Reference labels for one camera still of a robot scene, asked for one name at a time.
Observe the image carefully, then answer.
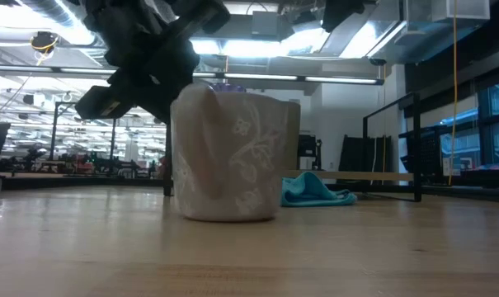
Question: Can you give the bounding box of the black folded panel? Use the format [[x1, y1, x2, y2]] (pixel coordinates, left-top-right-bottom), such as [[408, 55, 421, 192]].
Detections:
[[338, 134, 393, 185]]

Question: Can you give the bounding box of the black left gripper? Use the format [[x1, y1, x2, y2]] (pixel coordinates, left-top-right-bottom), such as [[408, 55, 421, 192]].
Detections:
[[74, 0, 233, 125]]

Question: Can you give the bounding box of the purple faceted plastic tumbler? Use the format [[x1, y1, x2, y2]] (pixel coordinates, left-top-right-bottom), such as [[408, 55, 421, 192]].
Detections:
[[209, 82, 247, 93]]

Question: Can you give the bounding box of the overhead light bar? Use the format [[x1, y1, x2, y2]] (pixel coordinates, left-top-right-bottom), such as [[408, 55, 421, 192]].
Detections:
[[0, 64, 385, 87]]

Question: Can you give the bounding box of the teal microfibre cloth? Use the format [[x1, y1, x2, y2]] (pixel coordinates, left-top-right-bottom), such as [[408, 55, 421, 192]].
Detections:
[[280, 171, 359, 208]]

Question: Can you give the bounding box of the white ceramic mug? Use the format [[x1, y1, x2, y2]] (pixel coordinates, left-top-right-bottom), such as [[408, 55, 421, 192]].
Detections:
[[169, 82, 302, 223]]

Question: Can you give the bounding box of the yellow cable reel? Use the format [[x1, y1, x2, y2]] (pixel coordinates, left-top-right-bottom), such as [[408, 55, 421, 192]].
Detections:
[[29, 31, 60, 67]]

